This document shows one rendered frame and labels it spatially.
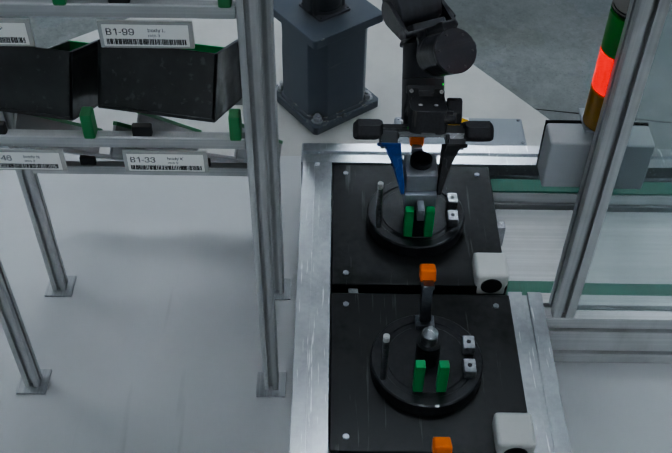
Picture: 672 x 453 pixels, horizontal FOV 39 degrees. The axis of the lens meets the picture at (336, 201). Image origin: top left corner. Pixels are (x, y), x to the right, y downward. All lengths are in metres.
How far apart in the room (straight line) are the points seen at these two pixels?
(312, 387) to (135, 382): 0.27
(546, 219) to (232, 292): 0.49
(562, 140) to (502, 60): 2.25
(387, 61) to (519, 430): 0.91
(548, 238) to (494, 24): 2.14
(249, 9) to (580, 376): 0.75
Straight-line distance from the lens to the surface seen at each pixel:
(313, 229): 1.37
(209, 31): 1.93
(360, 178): 1.42
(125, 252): 1.50
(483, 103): 1.76
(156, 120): 1.23
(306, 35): 1.56
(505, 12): 3.60
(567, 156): 1.12
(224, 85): 1.03
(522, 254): 1.42
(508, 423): 1.15
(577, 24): 3.60
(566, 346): 1.35
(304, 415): 1.17
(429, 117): 1.21
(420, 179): 1.27
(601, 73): 1.06
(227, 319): 1.39
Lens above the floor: 1.95
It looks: 45 degrees down
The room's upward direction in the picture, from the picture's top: 1 degrees clockwise
